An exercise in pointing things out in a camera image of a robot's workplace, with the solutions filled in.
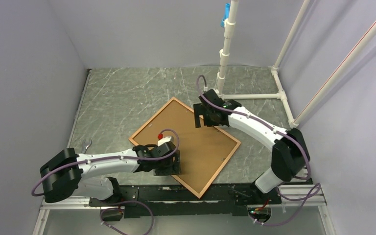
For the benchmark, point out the silver wrench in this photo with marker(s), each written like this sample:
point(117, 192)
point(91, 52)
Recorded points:
point(85, 145)

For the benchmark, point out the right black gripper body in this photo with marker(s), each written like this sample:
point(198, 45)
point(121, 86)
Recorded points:
point(210, 121)

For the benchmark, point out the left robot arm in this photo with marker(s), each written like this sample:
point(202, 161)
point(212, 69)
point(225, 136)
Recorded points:
point(71, 174)

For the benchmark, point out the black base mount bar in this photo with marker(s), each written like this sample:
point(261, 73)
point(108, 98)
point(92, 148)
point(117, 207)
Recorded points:
point(170, 200)

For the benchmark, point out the aluminium rail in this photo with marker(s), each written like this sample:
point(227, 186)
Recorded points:
point(295, 194)

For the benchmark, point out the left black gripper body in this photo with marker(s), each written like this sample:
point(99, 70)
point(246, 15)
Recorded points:
point(169, 168)

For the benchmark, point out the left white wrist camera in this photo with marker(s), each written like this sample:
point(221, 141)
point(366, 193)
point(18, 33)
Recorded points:
point(162, 139)

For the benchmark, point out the blue clip on pipe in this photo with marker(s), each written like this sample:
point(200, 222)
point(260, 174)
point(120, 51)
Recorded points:
point(226, 14)

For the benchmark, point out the wooden picture frame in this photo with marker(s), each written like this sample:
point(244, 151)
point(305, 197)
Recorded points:
point(220, 168)

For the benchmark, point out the white pvc pipe stand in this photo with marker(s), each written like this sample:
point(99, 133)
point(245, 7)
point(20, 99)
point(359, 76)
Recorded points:
point(326, 34)

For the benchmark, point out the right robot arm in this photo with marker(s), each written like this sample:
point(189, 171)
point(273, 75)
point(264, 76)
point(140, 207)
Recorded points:
point(289, 154)

